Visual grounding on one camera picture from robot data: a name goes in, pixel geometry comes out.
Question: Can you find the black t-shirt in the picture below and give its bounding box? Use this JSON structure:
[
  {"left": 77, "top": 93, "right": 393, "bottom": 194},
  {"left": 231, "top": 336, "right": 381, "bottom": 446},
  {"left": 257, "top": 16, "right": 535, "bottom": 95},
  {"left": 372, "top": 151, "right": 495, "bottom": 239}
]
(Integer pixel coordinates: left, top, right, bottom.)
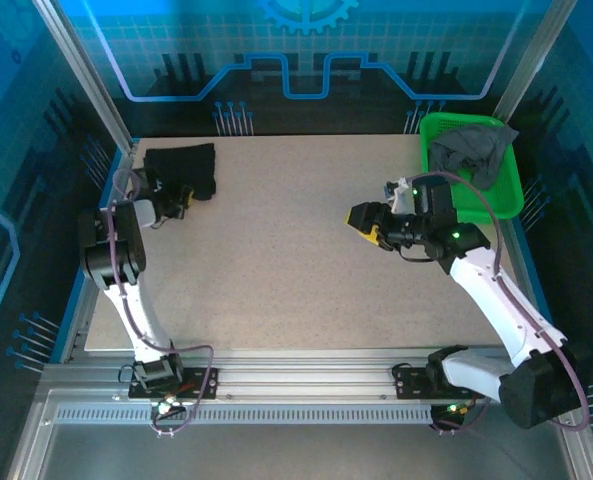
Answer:
[{"left": 143, "top": 143, "right": 218, "bottom": 203}]

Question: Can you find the green plastic basket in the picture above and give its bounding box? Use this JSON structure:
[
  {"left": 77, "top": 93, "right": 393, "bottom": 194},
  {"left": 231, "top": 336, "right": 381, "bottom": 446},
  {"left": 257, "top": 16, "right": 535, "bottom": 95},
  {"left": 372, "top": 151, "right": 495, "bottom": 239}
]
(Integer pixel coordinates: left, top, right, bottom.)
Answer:
[{"left": 419, "top": 112, "right": 526, "bottom": 221}]

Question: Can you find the grey t-shirt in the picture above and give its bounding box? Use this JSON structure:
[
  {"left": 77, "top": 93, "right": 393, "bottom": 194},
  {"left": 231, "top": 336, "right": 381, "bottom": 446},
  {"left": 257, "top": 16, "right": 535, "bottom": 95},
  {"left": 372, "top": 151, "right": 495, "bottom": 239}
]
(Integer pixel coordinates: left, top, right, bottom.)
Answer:
[{"left": 428, "top": 123, "right": 521, "bottom": 191}]

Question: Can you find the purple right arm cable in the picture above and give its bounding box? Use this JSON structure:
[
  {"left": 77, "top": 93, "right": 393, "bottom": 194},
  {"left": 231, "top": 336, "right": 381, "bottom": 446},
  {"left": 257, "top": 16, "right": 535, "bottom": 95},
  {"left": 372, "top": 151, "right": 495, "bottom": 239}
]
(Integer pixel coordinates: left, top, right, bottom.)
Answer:
[{"left": 408, "top": 171, "right": 591, "bottom": 434}]

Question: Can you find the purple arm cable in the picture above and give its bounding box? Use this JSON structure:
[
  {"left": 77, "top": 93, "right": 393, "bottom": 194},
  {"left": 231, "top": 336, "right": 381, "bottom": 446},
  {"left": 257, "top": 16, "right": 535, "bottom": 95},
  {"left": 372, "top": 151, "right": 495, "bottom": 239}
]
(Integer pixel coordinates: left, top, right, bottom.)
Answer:
[
  {"left": 110, "top": 167, "right": 216, "bottom": 439},
  {"left": 408, "top": 171, "right": 591, "bottom": 434}
]

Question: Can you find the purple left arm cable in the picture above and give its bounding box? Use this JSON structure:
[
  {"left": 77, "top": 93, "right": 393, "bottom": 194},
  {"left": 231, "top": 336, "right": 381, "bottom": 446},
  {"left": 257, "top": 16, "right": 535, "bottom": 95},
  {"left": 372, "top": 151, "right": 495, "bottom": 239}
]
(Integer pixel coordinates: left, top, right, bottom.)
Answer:
[{"left": 110, "top": 167, "right": 216, "bottom": 439}]

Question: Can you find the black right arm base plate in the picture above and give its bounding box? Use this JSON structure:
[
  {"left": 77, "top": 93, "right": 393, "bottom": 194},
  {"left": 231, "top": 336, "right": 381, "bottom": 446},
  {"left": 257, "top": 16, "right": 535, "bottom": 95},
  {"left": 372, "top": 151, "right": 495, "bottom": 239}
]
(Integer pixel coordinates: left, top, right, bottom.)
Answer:
[{"left": 393, "top": 363, "right": 445, "bottom": 401}]

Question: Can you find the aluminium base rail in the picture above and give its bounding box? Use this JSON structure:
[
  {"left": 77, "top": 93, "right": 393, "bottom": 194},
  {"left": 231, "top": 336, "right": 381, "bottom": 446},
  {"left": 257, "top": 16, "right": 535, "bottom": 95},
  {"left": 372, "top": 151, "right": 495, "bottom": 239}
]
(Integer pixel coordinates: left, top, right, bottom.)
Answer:
[{"left": 40, "top": 344, "right": 527, "bottom": 401}]

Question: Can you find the aluminium frame post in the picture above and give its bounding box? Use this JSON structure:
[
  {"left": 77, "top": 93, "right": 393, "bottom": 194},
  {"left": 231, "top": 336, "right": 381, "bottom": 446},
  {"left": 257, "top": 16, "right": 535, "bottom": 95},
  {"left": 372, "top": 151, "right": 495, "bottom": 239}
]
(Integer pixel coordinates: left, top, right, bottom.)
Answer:
[
  {"left": 493, "top": 0, "right": 582, "bottom": 121},
  {"left": 33, "top": 0, "right": 135, "bottom": 151}
]

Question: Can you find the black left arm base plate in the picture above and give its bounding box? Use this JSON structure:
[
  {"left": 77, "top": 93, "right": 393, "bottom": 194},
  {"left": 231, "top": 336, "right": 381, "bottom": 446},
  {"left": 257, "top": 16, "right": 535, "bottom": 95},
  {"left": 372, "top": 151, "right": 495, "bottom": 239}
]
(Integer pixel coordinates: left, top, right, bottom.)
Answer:
[{"left": 128, "top": 367, "right": 221, "bottom": 401}]

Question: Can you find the slotted grey cable duct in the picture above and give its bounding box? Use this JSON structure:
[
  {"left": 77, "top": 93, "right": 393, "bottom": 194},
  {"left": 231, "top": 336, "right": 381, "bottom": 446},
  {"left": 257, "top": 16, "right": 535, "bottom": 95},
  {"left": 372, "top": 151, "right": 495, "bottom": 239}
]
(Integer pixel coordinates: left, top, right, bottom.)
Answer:
[{"left": 55, "top": 404, "right": 435, "bottom": 426}]

